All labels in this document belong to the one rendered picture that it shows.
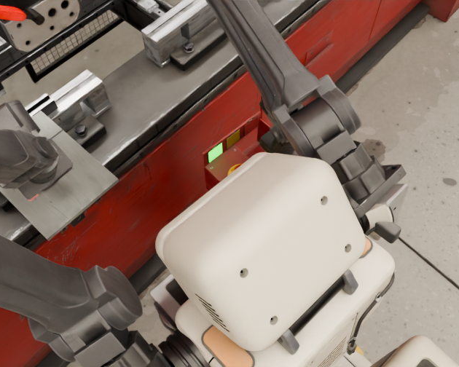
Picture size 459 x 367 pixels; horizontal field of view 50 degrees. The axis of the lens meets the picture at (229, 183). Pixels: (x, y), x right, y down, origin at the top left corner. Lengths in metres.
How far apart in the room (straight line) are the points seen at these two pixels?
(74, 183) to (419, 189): 1.60
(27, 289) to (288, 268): 0.27
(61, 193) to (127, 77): 0.44
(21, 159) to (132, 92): 0.65
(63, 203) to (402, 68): 2.01
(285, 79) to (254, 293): 0.36
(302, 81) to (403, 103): 1.78
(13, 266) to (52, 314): 0.09
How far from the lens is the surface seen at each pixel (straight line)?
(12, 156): 0.69
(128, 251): 1.61
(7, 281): 0.51
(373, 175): 0.76
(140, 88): 1.32
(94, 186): 1.02
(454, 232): 2.22
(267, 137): 1.19
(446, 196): 2.29
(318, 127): 0.74
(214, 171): 1.26
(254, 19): 0.79
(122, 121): 1.26
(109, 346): 0.63
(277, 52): 0.77
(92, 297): 0.60
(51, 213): 1.02
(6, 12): 0.93
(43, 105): 1.18
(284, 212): 0.53
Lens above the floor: 1.86
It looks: 60 degrees down
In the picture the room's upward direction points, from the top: 1 degrees counter-clockwise
